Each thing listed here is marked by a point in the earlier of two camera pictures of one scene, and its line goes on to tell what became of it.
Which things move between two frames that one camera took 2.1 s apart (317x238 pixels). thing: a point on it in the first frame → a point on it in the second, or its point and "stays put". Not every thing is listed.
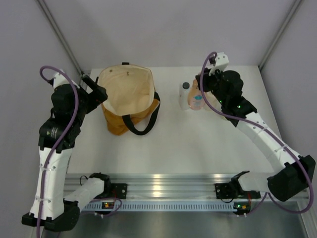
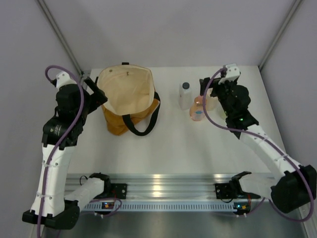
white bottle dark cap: x=184 y=88 stays put
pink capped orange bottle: x=195 y=98 → x=196 y=112
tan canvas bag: x=130 y=89 stays put
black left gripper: x=97 y=93 stays put
